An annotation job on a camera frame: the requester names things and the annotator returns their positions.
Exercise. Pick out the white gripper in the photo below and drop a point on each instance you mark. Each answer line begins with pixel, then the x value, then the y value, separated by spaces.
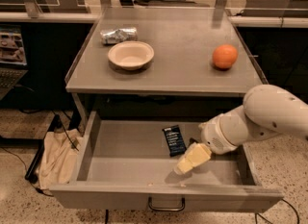
pixel 213 136

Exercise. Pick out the dark blue snack bar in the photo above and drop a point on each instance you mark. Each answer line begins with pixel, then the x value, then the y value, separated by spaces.
pixel 175 141

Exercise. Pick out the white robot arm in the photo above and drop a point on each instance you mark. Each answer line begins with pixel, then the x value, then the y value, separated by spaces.
pixel 266 111

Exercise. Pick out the grey counter cabinet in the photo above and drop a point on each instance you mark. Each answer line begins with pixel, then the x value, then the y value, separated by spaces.
pixel 180 84

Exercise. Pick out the grey open drawer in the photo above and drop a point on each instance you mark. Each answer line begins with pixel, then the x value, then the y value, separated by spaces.
pixel 122 163

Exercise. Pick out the orange fruit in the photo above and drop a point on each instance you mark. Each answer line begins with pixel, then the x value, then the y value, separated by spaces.
pixel 224 56

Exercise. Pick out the cream paper bowl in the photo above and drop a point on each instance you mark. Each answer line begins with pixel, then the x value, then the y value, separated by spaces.
pixel 131 55

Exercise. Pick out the beige cloth bag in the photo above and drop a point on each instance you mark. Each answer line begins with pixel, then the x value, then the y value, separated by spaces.
pixel 59 157

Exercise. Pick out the crumpled silver foil bag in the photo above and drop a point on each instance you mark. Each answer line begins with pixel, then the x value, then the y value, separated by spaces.
pixel 118 35

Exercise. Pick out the laptop computer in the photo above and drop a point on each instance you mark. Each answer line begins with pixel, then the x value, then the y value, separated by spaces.
pixel 13 62

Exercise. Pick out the black drawer handle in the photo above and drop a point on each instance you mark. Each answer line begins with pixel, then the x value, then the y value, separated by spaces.
pixel 160 205

